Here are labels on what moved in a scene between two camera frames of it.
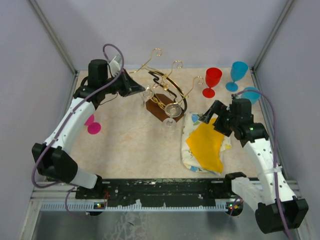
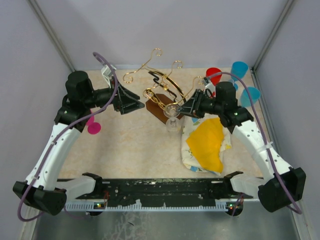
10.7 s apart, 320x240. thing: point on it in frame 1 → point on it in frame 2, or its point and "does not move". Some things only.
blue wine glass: x=253 y=96 does not move
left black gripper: x=130 y=86 → x=126 y=101
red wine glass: x=213 y=75 does not move
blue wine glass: x=238 y=72 does not move
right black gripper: x=219 y=108 → x=192 y=106
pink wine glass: x=93 y=127 does not move
